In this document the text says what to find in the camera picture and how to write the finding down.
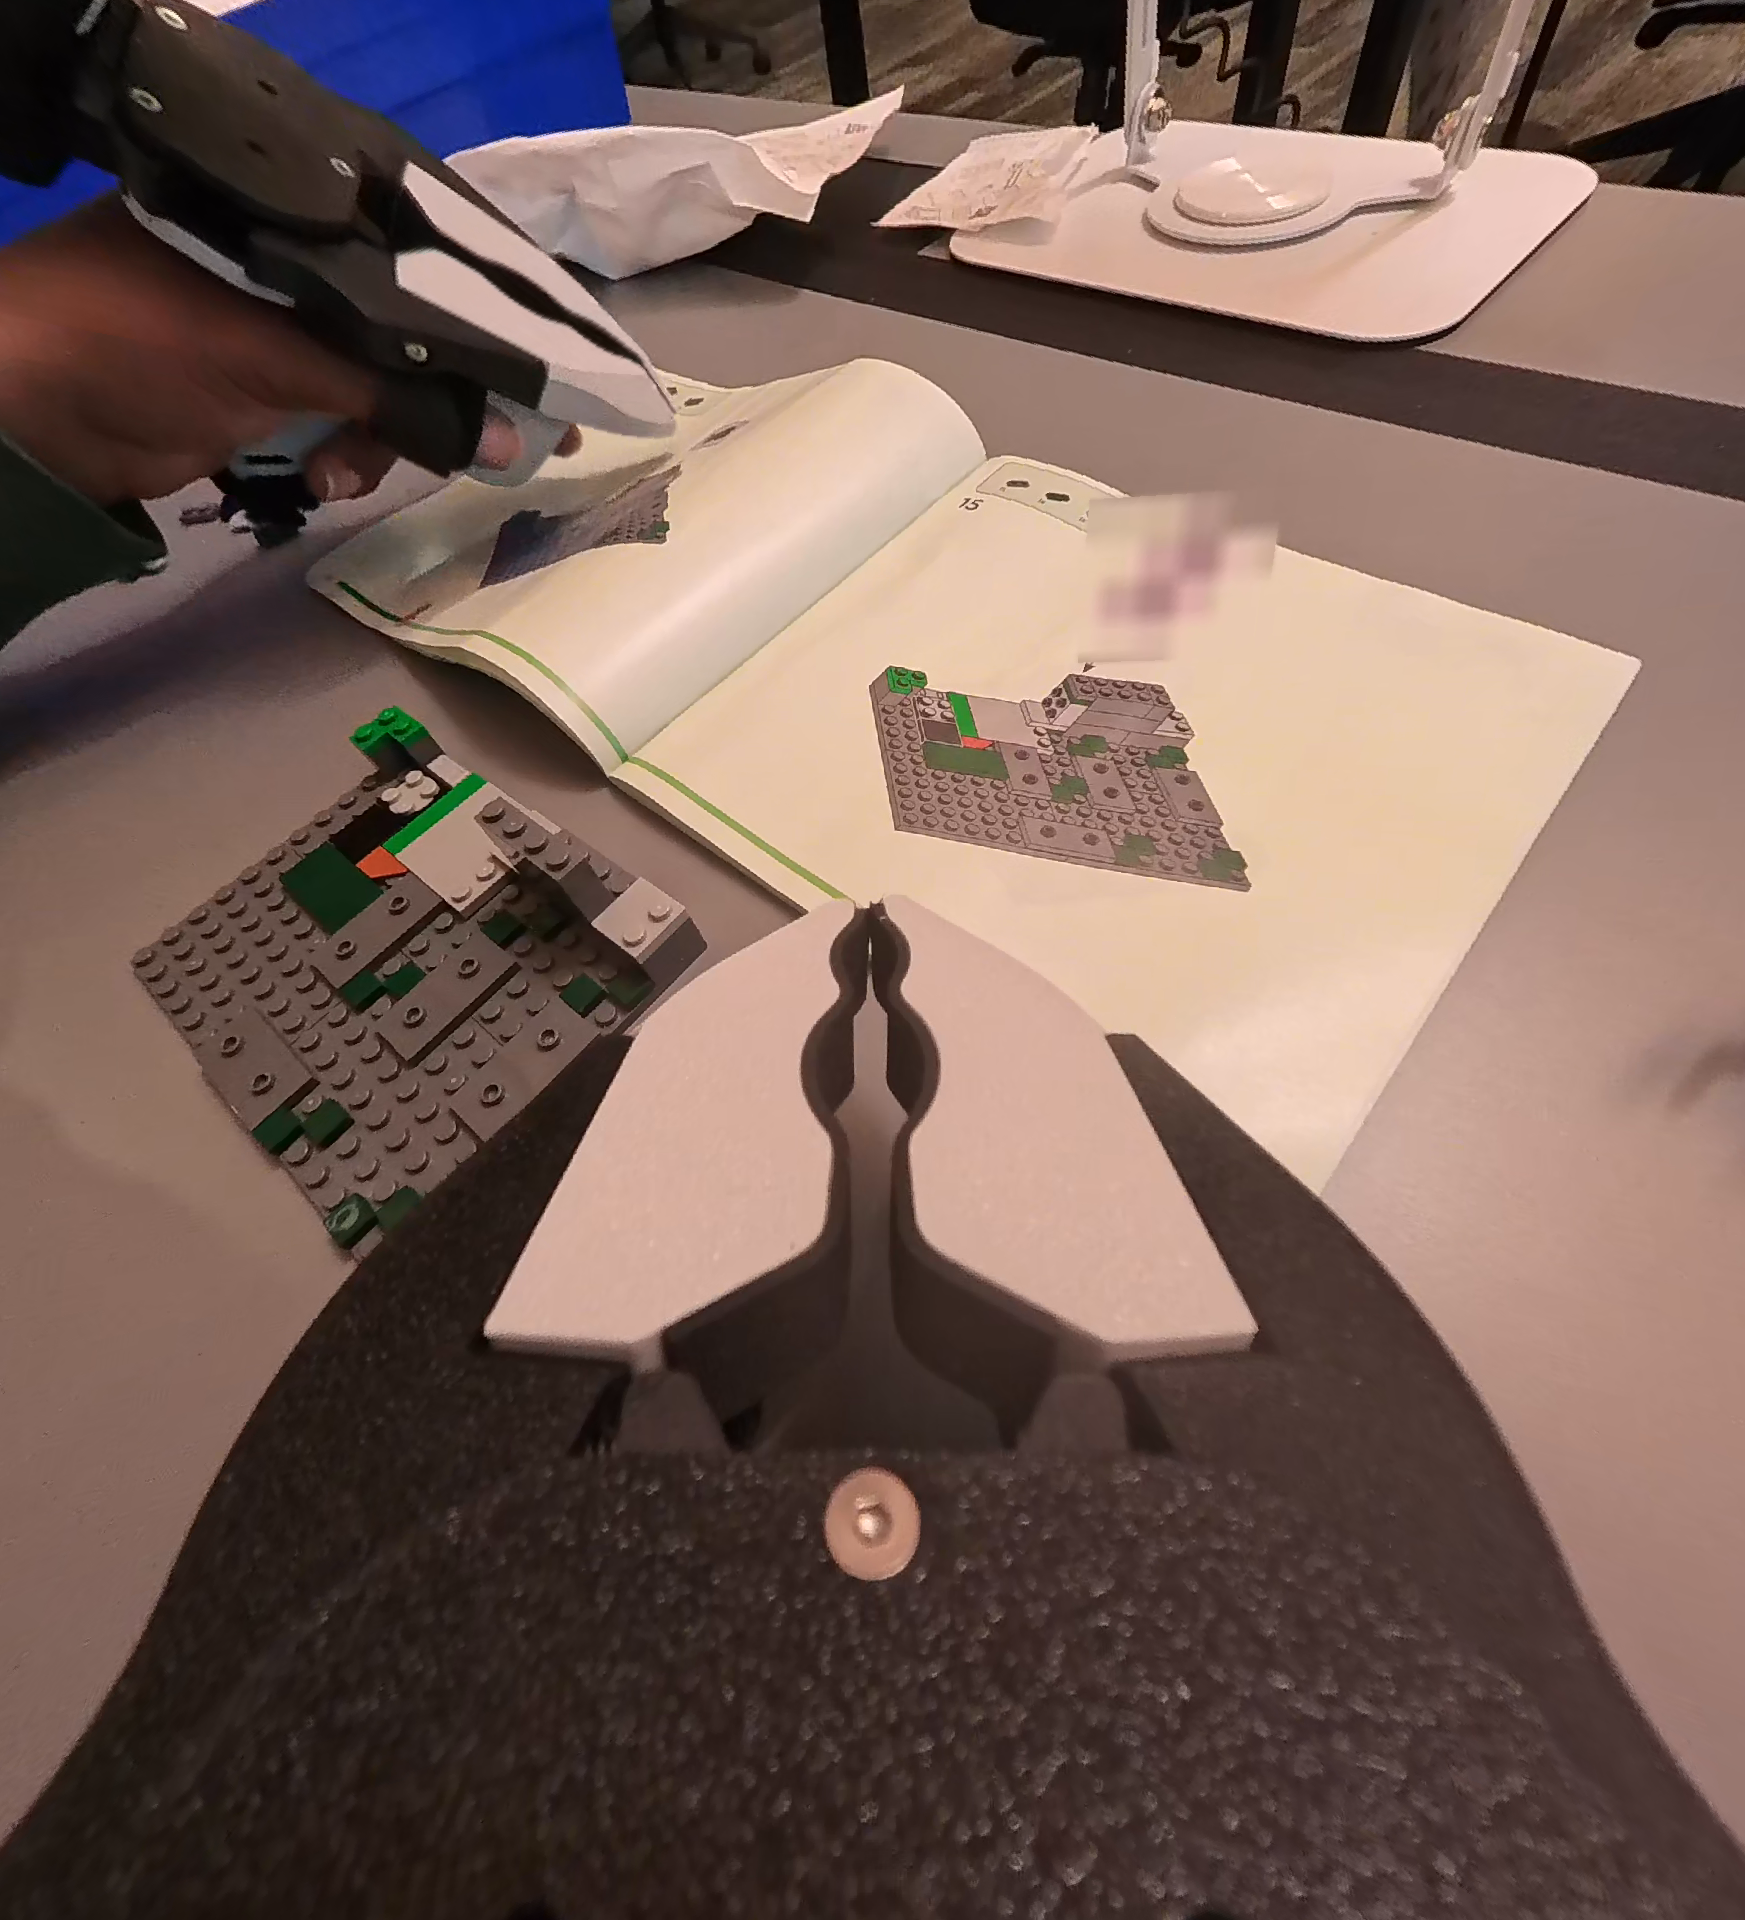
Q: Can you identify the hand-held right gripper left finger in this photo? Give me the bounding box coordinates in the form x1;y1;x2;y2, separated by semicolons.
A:
483;901;864;1451

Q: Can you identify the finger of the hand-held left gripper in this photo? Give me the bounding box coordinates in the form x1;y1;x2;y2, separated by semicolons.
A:
396;150;668;386
396;256;682;488

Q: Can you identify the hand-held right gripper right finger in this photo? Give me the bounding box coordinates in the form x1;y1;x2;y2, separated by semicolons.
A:
877;897;1262;1451

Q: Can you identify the grey brick baseplate build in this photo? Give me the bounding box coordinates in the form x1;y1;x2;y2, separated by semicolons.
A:
135;706;709;1257

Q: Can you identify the instruction booklet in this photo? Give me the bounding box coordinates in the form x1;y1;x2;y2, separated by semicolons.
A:
305;357;1643;1197

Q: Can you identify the person's left forearm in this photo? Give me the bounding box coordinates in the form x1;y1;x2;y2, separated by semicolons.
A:
0;338;173;729

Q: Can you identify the person's left hand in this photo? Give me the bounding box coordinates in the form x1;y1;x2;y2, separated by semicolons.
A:
0;191;586;509

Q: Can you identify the crumpled white paper bag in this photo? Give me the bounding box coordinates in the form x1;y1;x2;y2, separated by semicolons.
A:
445;87;907;281

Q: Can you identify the small dark brick piece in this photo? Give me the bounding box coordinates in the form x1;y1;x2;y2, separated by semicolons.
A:
212;456;312;549

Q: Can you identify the small paper slip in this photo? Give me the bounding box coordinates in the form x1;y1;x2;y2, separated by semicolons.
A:
872;125;1102;233

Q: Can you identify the black office chair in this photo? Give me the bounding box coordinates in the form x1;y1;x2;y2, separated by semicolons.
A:
970;0;1237;74
1558;0;1745;197

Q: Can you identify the white lamp base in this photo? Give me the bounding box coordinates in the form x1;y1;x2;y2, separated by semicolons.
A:
947;0;1600;347

